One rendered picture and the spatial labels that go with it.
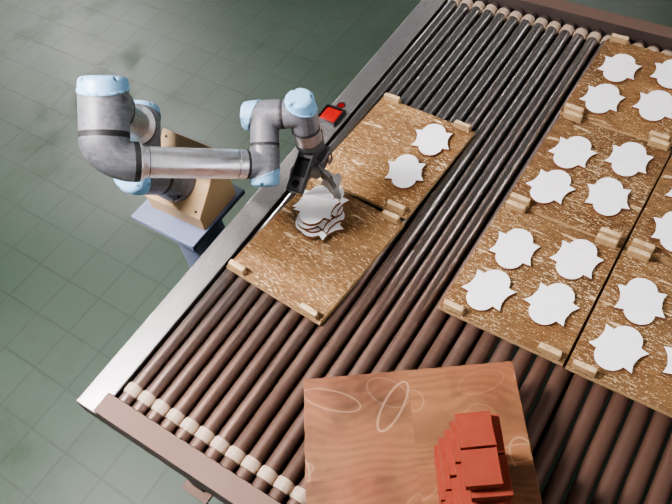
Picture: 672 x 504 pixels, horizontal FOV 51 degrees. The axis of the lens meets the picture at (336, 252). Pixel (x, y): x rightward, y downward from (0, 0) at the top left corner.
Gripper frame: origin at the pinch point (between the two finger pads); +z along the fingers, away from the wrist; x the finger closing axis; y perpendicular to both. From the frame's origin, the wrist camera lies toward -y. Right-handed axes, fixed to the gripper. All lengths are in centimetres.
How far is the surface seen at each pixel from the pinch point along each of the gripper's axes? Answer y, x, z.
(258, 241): -12.5, 15.1, 12.7
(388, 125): 44.4, -4.5, 12.8
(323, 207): -0.3, -2.0, 4.4
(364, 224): 3.5, -12.6, 12.8
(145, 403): -69, 20, 15
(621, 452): -39, -94, 14
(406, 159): 30.9, -15.8, 11.6
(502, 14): 113, -24, 15
